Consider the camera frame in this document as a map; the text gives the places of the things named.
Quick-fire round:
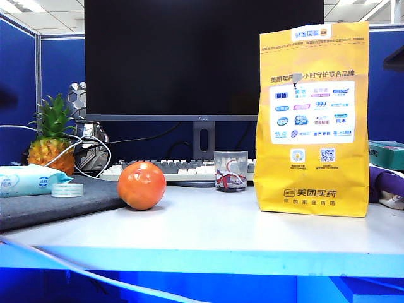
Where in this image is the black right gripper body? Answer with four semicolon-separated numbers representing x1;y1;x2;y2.
383;45;404;72

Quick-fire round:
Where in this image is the yellow printed paper bag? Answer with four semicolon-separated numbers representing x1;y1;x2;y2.
254;21;370;218

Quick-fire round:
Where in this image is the green box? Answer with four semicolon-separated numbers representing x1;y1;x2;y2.
368;140;404;172

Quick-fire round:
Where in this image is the purple cloth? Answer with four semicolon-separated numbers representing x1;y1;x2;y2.
368;166;404;211

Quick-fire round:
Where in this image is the black computer monitor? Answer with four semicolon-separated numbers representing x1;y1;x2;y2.
84;0;325;122

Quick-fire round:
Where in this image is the clear glass cup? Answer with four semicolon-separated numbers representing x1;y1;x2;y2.
213;150;249;193

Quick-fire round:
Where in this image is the grey monitor stand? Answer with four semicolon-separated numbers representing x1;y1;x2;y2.
172;121;219;188

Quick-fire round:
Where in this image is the white grey keyboard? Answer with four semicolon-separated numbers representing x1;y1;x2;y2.
100;158;257;183

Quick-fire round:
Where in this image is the small orange fruit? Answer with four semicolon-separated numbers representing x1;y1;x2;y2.
117;160;167;211

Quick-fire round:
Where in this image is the silver robot figurine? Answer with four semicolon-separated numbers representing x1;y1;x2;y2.
66;81;110;171

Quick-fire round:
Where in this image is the clear tape roll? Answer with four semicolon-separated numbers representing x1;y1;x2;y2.
51;182;85;198

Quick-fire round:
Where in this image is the pineapple with green crown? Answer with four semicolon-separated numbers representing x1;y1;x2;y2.
27;93;76;176

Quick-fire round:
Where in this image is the dark grey desk mat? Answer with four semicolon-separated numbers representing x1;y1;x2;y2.
0;175;129;233

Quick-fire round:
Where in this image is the blue wet wipes pack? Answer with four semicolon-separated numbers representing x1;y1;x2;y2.
0;163;75;199

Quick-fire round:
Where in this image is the black cable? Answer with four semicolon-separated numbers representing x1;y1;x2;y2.
74;121;183;155

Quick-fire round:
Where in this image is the grey partition post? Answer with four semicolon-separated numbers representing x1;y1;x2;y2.
34;33;43;135

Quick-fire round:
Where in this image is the thick white cable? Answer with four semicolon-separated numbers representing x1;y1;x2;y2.
0;237;205;303

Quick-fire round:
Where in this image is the thin white cable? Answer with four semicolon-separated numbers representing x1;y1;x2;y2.
0;124;112;179

